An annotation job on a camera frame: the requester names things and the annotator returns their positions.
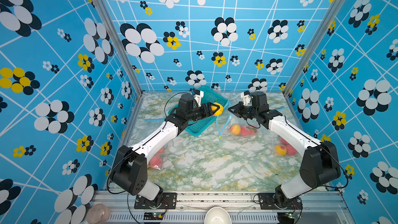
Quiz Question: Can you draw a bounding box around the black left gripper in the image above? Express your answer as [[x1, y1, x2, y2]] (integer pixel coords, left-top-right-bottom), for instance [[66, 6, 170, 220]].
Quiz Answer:
[[187, 102, 220, 122]]

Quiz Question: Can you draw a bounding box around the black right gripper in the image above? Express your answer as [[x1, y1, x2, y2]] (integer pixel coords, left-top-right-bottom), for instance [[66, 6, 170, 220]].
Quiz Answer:
[[227, 102, 259, 120]]

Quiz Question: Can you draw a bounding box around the orange red peach leaf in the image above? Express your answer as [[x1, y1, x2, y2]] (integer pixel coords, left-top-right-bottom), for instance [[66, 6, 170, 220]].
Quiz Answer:
[[230, 124, 240, 135]]

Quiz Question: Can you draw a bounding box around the yellow red peach top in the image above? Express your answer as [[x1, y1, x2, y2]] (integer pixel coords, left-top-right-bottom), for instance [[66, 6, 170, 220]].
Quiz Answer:
[[211, 102, 223, 117]]

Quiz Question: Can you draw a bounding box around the yellow round peach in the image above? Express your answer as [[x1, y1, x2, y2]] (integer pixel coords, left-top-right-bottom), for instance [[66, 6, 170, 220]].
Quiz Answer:
[[275, 145, 287, 156]]

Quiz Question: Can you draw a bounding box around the clear zip bag blue zipper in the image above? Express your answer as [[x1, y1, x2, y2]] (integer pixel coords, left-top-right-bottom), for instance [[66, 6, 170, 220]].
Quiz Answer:
[[143, 121, 176, 170]]

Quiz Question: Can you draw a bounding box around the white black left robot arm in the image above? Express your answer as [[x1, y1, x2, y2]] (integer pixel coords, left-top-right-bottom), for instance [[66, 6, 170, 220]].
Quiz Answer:
[[108, 100, 223, 206]]

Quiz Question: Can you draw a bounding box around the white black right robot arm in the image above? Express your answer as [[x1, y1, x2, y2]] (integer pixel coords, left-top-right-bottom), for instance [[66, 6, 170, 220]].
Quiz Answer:
[[228, 102, 341, 208]]

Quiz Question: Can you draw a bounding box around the white bowl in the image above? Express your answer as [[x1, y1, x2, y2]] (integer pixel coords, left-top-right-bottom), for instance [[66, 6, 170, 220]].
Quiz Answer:
[[204, 206, 232, 224]]

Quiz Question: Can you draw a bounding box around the pink lumpy object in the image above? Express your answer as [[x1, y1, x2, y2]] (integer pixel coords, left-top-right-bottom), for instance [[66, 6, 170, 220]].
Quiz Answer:
[[86, 204, 111, 224]]

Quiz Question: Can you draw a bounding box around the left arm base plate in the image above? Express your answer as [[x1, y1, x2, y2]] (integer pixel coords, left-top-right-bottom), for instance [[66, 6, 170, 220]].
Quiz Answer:
[[134, 192, 177, 209]]

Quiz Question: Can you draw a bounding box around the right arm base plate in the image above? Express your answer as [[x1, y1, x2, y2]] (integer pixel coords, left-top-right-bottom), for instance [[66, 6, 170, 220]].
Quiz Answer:
[[258, 192, 303, 210]]

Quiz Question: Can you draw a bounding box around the aluminium front rail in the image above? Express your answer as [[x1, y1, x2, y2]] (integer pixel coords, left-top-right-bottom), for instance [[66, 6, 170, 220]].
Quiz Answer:
[[92, 191, 355, 224]]

